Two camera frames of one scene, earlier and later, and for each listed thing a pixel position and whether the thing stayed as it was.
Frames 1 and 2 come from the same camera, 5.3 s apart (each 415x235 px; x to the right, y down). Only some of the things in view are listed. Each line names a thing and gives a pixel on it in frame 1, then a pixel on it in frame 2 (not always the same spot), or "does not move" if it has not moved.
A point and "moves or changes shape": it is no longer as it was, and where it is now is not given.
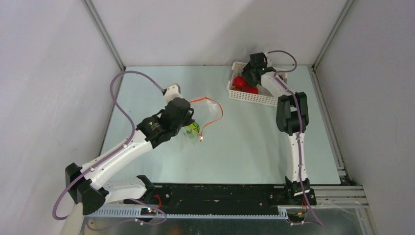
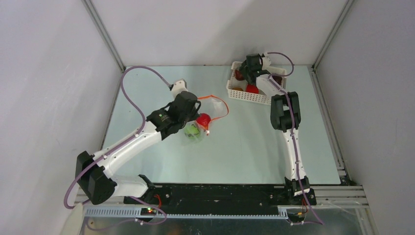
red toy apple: (240, 82) to (203, 119)
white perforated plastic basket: (263, 96) does not move
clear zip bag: (206, 111) moves or changes shape
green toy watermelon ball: (192, 130) does not move
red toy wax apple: (252, 90) does not move
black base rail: (215, 199) does not move
